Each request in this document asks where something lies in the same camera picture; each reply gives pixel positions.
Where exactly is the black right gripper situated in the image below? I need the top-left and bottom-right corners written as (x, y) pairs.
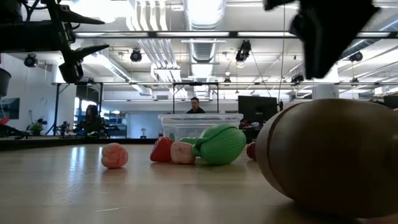
top-left (263, 0), bottom-right (381, 81)

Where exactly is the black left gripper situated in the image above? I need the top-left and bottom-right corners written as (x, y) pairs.
top-left (0, 0), bottom-right (110, 84)

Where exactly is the pink toy garlic bulb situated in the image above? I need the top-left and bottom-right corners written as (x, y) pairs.
top-left (101, 142), bottom-right (129, 169)

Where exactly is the brown toy kiwi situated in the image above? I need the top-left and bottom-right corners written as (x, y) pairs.
top-left (255, 98), bottom-right (398, 219)

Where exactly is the green ribbed toy vegetable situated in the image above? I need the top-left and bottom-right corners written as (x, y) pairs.
top-left (192, 123), bottom-right (248, 166)

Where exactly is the red toy strawberry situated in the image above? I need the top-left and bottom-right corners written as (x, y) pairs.
top-left (149, 136), bottom-right (174, 164)

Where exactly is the green toy cucumber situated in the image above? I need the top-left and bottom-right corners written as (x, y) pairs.
top-left (179, 136), bottom-right (200, 146)

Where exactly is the pale pink toy fruit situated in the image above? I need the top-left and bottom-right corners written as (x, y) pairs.
top-left (170, 141), bottom-right (197, 166)

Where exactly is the clear plastic tupperware container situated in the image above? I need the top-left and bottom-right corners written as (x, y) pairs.
top-left (157, 113), bottom-right (244, 142)

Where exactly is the black background rig stand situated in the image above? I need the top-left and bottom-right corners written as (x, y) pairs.
top-left (172, 82), bottom-right (220, 114)
top-left (50, 82), bottom-right (104, 137)

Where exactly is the dark round pot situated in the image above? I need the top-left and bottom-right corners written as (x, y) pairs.
top-left (0, 68), bottom-right (12, 98)

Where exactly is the person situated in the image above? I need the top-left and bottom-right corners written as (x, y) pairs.
top-left (73, 104), bottom-right (107, 138)
top-left (186, 96), bottom-right (206, 114)

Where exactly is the black computer monitor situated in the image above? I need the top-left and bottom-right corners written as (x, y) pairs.
top-left (238, 95), bottom-right (279, 124)

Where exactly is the small background plant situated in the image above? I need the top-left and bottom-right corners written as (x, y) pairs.
top-left (25, 116), bottom-right (48, 136)

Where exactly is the black hanging camera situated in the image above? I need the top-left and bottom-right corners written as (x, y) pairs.
top-left (234, 39), bottom-right (252, 63)
top-left (348, 50), bottom-right (364, 63)
top-left (24, 54), bottom-right (37, 68)
top-left (129, 48), bottom-right (143, 63)

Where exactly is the black metal rig frame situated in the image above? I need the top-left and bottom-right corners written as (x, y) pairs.
top-left (73, 30), bottom-right (398, 39)

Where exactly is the blue wall picture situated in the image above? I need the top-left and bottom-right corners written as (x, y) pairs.
top-left (0, 97), bottom-right (21, 120)

